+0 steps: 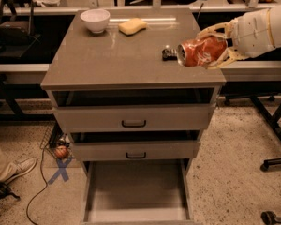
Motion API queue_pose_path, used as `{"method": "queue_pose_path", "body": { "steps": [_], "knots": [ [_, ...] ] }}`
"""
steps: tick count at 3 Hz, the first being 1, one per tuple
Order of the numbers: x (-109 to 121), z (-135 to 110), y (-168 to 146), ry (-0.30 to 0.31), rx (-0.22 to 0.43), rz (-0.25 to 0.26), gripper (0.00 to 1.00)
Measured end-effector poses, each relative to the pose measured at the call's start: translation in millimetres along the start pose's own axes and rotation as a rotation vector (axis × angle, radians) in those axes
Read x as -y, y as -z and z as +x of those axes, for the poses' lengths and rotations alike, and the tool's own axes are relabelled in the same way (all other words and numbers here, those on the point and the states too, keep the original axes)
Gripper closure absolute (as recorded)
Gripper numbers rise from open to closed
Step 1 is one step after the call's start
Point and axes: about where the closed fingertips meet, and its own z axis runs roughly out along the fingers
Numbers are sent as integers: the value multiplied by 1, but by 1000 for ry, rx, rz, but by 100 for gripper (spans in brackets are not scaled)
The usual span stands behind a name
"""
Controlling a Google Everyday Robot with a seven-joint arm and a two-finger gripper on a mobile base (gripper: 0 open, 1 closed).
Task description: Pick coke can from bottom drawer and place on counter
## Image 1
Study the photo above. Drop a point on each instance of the black table leg frame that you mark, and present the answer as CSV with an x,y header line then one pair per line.
x,y
272,121

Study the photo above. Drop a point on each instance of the black snack bar packet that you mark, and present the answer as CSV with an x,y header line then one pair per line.
x,y
169,54

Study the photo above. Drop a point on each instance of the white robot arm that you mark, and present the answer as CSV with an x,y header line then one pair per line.
x,y
275,26

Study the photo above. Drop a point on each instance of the black caster wheel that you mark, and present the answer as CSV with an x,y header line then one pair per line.
x,y
270,218

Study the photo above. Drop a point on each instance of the grey drawer cabinet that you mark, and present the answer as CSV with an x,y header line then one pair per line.
x,y
113,69

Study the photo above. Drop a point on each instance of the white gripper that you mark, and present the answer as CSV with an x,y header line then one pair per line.
x,y
251,35

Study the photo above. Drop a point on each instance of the bottom grey open drawer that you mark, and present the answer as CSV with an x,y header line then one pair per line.
x,y
136,192

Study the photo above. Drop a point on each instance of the white sneaker shoe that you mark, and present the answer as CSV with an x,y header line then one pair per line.
x,y
20,168

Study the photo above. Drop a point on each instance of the black chair at left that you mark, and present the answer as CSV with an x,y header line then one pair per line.
x,y
16,36

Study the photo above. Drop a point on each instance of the blue tape cross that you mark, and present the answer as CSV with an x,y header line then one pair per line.
x,y
61,170

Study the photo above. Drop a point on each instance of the white ceramic bowl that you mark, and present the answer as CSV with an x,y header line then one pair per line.
x,y
95,20

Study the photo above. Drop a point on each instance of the wire basket on floor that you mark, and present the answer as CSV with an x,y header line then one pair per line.
x,y
54,137

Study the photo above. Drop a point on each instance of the middle grey drawer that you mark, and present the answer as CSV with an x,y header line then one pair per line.
x,y
106,151

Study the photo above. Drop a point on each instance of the orange ball in basket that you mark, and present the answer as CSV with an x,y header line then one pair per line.
x,y
61,151

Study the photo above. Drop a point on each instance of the crushed red coke can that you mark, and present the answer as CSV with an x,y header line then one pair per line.
x,y
200,52

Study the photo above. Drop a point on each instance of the top grey drawer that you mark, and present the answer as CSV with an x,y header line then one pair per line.
x,y
134,118

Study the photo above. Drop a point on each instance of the yellow sponge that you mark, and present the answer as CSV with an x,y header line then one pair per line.
x,y
132,26

